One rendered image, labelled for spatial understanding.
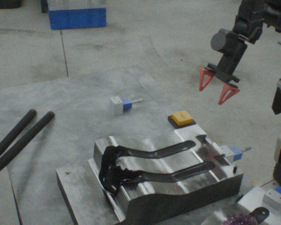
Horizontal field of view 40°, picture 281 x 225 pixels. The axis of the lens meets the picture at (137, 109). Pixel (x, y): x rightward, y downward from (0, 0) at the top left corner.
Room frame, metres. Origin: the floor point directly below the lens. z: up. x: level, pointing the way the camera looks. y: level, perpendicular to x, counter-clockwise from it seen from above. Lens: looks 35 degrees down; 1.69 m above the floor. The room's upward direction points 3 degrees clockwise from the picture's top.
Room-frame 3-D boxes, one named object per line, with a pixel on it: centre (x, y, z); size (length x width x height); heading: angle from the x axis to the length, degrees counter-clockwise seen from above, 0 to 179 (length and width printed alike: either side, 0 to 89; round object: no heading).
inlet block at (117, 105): (1.29, 0.04, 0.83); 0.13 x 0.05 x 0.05; 117
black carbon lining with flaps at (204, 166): (0.85, -0.06, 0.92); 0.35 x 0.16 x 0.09; 116
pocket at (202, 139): (1.00, -0.22, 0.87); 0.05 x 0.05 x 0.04; 26
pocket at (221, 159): (0.90, -0.27, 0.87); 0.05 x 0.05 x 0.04; 26
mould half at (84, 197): (0.86, -0.04, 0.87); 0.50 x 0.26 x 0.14; 116
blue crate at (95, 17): (4.12, 0.72, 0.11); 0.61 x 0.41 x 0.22; 104
